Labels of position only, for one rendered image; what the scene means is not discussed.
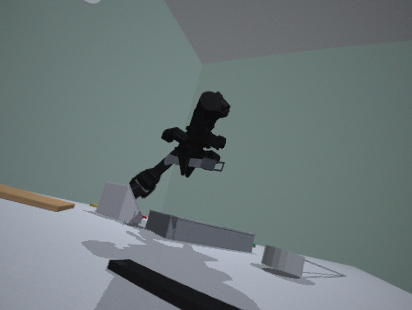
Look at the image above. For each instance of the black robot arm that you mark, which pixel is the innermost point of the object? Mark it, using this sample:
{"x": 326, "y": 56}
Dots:
{"x": 209, "y": 109}

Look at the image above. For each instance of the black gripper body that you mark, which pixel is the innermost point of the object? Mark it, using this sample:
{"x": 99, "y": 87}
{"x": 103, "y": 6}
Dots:
{"x": 186, "y": 139}

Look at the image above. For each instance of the wooden board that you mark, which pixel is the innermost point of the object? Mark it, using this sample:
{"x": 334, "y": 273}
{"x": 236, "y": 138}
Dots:
{"x": 34, "y": 199}

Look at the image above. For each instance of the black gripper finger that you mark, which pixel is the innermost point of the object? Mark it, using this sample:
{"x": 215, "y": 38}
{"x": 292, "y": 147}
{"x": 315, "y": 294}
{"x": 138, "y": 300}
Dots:
{"x": 184, "y": 154}
{"x": 191, "y": 169}

